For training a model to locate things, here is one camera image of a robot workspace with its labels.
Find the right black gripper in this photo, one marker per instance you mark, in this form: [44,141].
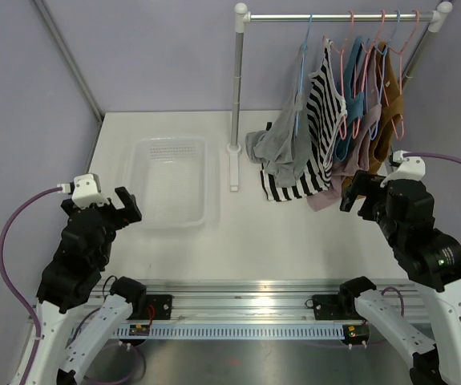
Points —
[363,183]

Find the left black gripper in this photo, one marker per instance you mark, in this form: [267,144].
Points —
[124,216]

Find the pink mauve tank top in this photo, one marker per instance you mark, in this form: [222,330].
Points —
[328,197]

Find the teal blue tank top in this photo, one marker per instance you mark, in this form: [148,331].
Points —
[354,103]

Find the black white striped tank top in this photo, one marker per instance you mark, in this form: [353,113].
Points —
[325,113]

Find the grey tank top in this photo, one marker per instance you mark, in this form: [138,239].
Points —
[284,149]

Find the light blue hanger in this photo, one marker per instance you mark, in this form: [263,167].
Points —
[301,74]

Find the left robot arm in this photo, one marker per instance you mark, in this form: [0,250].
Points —
[50,357]

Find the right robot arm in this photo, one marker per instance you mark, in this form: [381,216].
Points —
[432,261]

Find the mustard brown tank top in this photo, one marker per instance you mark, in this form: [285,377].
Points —
[371,147]

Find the white plastic basket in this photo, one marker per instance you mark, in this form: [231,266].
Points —
[168,177]

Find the metal clothes rack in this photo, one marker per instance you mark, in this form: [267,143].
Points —
[242,17]

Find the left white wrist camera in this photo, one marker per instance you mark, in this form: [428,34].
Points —
[85,188]

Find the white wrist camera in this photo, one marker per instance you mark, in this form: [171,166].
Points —
[85,188]
[405,167]

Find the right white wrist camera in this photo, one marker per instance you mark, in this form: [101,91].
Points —
[405,167]

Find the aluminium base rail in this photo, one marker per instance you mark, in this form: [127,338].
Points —
[242,301]

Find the white slotted cable duct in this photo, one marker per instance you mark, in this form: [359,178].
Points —
[166,331]

